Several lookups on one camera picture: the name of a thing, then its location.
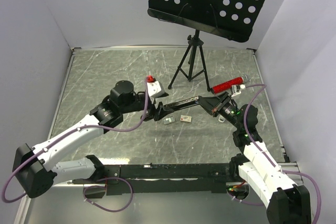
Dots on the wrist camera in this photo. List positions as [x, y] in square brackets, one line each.
[236, 90]
[153, 86]

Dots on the black tripod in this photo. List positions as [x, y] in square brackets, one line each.
[194, 44]

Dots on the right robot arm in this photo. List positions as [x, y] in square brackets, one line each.
[284, 199]

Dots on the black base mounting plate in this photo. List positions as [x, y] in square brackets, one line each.
[175, 178]

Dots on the aluminium rail frame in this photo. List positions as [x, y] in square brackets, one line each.
[117, 186]

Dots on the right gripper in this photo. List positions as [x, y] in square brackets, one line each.
[210, 103]

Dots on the red glitter tube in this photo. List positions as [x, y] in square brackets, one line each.
[228, 84]

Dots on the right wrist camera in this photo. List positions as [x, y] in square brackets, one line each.
[236, 90]

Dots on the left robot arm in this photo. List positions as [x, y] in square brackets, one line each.
[65, 150]

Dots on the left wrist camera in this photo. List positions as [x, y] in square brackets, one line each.
[153, 86]

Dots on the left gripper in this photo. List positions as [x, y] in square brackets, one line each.
[159, 113]

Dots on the black stapler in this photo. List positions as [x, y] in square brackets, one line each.
[180, 105]

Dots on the white staple box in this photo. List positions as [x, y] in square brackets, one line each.
[186, 118]

